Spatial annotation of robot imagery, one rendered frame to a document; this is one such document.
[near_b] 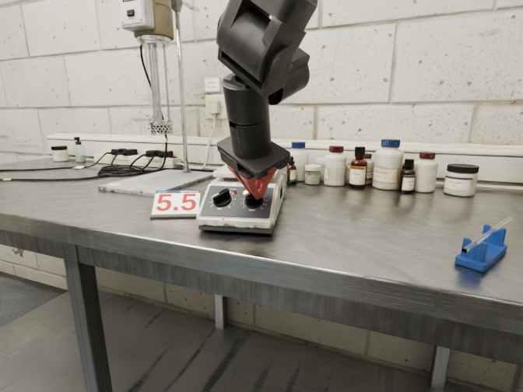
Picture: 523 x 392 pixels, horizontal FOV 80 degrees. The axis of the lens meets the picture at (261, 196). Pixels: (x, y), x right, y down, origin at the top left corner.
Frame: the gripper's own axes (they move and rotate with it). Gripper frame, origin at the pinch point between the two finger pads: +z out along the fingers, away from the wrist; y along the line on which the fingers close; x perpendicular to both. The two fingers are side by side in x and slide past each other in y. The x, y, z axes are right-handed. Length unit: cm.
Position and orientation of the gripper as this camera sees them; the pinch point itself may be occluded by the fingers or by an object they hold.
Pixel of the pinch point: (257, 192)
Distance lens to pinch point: 52.3
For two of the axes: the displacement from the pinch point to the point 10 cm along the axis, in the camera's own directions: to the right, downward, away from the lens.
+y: -6.4, -5.0, 5.9
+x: -7.7, 4.8, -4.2
